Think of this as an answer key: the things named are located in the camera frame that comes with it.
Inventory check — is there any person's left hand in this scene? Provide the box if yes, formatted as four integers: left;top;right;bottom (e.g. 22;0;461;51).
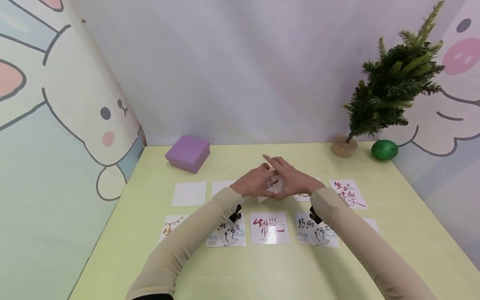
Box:
229;163;278;199

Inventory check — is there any person's right hand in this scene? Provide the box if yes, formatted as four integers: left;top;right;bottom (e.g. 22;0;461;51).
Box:
262;154;326;201

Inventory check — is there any small red print card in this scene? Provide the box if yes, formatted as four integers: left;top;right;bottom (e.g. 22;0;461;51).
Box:
264;170;285;196

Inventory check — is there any person's left forearm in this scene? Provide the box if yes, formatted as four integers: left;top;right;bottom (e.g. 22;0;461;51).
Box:
125;187;245;300

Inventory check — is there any person's right forearm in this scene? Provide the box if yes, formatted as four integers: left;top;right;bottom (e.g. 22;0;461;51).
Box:
310;187;439;300

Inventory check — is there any white card small print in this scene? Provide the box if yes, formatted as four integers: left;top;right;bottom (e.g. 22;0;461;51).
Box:
293;178;324;203

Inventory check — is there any blank white card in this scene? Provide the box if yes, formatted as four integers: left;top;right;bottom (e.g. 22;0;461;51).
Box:
211;180;238;199
172;181;208;208
342;217;380;246

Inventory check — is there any red script crown card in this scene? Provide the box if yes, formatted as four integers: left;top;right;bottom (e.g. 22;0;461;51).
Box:
250;211;291;245

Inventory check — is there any black script landscape card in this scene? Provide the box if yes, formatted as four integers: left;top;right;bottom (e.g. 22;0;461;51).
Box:
295;212;340;249
205;212;247;248

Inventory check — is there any red script white card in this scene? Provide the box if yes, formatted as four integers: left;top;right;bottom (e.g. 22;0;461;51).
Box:
328;179;368;210

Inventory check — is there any purple square box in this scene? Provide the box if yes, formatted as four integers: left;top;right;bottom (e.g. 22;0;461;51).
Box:
165;134;211;174

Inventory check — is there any green glitter egg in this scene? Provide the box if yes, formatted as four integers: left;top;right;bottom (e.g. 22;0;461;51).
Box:
371;140;399;161

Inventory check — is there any bunting print card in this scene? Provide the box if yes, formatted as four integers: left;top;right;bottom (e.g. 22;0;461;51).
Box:
158;214;191;244

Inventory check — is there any small artificial pine tree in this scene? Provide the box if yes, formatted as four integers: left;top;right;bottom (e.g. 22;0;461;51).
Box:
330;0;446;159

